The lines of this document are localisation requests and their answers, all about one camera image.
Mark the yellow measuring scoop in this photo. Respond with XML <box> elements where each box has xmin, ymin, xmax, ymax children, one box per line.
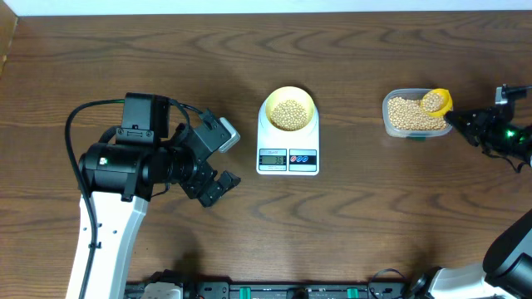
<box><xmin>420</xmin><ymin>88</ymin><xmax>453</xmax><ymax>118</ymax></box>

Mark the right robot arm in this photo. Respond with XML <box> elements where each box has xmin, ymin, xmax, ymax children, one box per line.
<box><xmin>405</xmin><ymin>103</ymin><xmax>531</xmax><ymax>298</ymax></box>

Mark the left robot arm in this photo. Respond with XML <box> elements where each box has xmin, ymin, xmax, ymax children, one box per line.
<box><xmin>64</xmin><ymin>92</ymin><xmax>241</xmax><ymax>298</ymax></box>

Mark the white digital kitchen scale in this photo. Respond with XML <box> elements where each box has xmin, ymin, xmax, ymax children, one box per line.
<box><xmin>256</xmin><ymin>101</ymin><xmax>320</xmax><ymax>176</ymax></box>

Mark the yellow bowl on scale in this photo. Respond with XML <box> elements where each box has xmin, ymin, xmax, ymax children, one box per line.
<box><xmin>265</xmin><ymin>86</ymin><xmax>317</xmax><ymax>131</ymax></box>

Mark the clear plastic soybean container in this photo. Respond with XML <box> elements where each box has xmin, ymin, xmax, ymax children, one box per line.
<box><xmin>382</xmin><ymin>88</ymin><xmax>452</xmax><ymax>138</ymax></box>

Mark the black right camera cable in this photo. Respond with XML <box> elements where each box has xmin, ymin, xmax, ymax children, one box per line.
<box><xmin>502</xmin><ymin>84</ymin><xmax>532</xmax><ymax>97</ymax></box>

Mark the black camera cable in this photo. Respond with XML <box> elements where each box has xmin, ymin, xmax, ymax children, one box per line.
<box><xmin>64</xmin><ymin>98</ymin><xmax>204</xmax><ymax>299</ymax></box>
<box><xmin>502</xmin><ymin>84</ymin><xmax>532</xmax><ymax>97</ymax></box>

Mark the black left camera cable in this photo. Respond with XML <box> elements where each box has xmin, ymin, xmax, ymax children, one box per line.
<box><xmin>64</xmin><ymin>98</ymin><xmax>204</xmax><ymax>299</ymax></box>

